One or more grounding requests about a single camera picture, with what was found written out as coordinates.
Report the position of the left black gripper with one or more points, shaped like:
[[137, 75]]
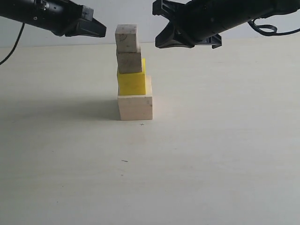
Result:
[[66, 18]]

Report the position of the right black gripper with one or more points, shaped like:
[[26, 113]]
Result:
[[197, 20]]

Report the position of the small light wooden cube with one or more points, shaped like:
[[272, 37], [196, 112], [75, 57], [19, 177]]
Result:
[[126, 38]]

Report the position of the medium striped wooden cube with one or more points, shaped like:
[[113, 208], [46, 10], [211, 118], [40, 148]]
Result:
[[129, 62]]

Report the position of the yellow painted cube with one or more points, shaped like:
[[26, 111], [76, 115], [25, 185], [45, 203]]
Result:
[[132, 83]]

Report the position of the large light wooden cube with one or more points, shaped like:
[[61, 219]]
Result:
[[137, 107]]

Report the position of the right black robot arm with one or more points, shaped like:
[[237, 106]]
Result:
[[281, 7]]

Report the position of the left grey black robot arm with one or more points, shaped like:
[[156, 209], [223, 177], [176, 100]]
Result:
[[20, 10]]

